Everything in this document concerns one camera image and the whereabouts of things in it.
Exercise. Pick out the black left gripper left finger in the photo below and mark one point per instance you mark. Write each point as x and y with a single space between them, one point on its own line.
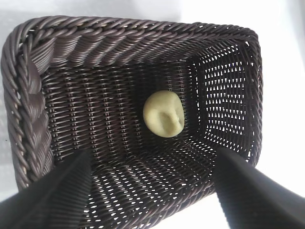
52 200

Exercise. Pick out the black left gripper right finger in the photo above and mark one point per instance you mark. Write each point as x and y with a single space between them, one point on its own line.
257 200

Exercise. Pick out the dark brown woven basket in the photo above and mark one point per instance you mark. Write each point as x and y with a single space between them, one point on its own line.
95 95

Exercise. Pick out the pale yellow egg yolk pastry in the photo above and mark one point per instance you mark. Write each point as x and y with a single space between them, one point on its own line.
162 112

